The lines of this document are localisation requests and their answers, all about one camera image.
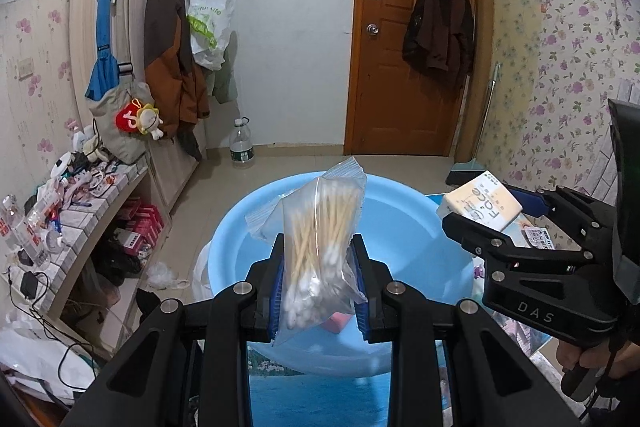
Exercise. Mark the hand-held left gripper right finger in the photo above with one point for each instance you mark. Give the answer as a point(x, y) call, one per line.
point(361, 297)

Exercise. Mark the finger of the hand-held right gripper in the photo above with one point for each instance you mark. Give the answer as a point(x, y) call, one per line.
point(465, 232)
point(535, 202)

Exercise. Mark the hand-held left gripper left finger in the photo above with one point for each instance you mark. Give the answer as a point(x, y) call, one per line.
point(276, 292)

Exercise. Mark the white and orange tissue pack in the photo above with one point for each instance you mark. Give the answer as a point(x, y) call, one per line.
point(480, 202)

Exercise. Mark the pink roll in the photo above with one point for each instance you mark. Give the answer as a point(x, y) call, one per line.
point(337, 322)

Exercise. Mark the bag of cotton swabs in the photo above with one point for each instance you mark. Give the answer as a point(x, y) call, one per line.
point(312, 247)

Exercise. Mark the light blue plastic basin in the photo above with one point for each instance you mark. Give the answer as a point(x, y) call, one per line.
point(405, 232)

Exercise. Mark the person's right forearm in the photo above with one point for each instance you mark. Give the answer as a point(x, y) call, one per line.
point(622, 399)

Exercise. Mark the person's right hand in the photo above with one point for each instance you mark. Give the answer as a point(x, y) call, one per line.
point(567, 357)

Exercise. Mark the dustpan and broom set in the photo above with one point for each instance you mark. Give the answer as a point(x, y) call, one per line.
point(465, 172)

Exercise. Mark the crumpled white plastic bag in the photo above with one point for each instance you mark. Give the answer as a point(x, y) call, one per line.
point(162, 274)

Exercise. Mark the clear water bottle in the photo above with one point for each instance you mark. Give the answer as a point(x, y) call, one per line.
point(242, 147)

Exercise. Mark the stack of red boxes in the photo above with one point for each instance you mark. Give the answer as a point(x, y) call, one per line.
point(142, 227)

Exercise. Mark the brown wooden door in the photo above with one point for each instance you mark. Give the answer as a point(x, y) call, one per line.
point(395, 82)

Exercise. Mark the dark brown coat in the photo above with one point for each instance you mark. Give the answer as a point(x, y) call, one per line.
point(440, 27)

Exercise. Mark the cluttered white shelf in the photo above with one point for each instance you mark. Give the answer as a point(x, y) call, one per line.
point(80, 217)

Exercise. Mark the red and yellow plush toy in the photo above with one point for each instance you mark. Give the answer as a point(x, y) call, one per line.
point(142, 119)

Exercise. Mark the grey cloth bag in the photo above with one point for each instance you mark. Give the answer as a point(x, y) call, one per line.
point(117, 139)

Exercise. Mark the metal door knob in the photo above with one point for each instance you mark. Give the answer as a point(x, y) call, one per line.
point(371, 29)

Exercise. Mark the large white bag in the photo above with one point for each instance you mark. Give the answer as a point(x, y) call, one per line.
point(35, 357)

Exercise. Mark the brown and orange jacket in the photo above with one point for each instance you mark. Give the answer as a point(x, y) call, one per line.
point(170, 57)

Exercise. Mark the white and green plastic bag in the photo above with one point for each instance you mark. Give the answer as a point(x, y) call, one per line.
point(210, 27)

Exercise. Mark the blue garment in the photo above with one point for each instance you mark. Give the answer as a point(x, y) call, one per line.
point(102, 37)

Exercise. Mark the grey brick pattern wall panel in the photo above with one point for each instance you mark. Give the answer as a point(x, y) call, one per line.
point(612, 87)

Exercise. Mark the white wall socket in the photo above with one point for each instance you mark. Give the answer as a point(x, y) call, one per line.
point(25, 68)

